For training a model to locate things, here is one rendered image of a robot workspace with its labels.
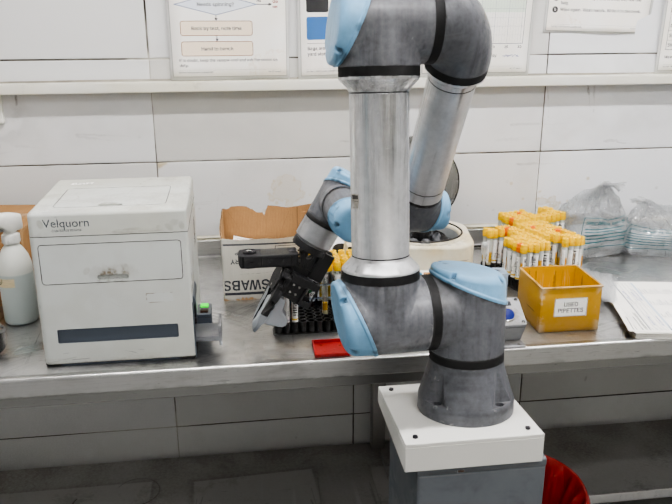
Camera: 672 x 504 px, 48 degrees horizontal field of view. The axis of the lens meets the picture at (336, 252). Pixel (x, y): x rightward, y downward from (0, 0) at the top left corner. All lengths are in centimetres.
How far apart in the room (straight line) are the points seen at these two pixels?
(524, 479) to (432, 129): 55
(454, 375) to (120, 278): 64
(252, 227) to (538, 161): 81
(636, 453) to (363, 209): 156
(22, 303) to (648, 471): 171
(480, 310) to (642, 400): 155
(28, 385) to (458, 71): 94
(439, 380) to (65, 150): 123
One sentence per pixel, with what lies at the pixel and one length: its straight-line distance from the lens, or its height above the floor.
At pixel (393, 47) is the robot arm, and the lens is 104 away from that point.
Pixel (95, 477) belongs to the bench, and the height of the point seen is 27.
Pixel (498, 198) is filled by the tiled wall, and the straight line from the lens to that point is 217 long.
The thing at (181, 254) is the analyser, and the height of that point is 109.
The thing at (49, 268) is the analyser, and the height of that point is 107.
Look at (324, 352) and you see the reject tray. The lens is 149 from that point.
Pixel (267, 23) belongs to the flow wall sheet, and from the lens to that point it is 197.
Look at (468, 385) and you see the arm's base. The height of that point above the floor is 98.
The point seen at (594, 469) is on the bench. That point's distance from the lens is 235.
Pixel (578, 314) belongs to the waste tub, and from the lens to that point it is 164.
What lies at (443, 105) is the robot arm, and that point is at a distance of 118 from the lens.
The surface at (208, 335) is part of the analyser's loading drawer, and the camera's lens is 149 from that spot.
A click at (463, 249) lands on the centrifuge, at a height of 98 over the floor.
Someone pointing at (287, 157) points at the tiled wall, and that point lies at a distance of 202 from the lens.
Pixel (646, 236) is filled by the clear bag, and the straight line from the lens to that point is 219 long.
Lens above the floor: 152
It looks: 18 degrees down
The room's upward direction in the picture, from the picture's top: straight up
